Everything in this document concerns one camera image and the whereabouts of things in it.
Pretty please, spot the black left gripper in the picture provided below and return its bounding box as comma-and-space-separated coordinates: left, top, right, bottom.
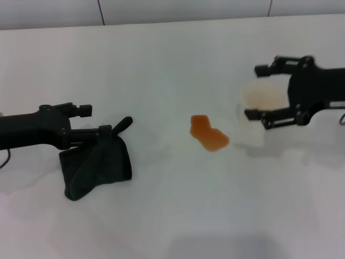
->
0, 102, 113, 151

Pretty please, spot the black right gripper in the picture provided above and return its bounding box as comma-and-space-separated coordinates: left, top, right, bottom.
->
244, 56, 345, 131

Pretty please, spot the white paper cup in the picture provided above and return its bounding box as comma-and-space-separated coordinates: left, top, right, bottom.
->
236, 82, 287, 140

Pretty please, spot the dark blue rag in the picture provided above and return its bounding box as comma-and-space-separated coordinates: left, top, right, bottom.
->
58, 116, 133, 202

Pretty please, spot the brown liquid stain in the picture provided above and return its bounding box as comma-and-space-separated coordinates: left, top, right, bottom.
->
189, 114, 230, 153

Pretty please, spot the left arm connector cable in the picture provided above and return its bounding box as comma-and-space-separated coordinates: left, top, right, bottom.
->
0, 149, 11, 170

